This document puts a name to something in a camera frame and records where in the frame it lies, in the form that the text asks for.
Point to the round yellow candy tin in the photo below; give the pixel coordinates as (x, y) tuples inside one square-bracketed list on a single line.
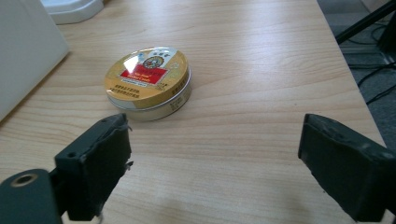
[(148, 81)]

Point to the white plastic base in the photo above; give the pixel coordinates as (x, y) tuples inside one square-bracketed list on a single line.
[(73, 9)]

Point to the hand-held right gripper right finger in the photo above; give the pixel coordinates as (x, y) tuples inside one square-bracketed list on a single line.
[(345, 168)]

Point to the black metal stand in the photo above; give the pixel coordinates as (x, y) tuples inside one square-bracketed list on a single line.
[(367, 21)]

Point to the white box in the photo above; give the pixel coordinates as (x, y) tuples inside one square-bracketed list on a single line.
[(25, 53)]

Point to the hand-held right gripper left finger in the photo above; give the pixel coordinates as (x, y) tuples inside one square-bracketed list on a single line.
[(93, 168)]

